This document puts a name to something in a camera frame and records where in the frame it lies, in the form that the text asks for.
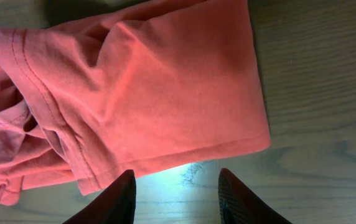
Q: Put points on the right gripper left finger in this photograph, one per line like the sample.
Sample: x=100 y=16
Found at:
x=115 y=205

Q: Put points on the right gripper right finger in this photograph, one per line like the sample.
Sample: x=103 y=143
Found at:
x=239 y=205

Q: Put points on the red soccer t-shirt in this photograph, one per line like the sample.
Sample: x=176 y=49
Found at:
x=150 y=87

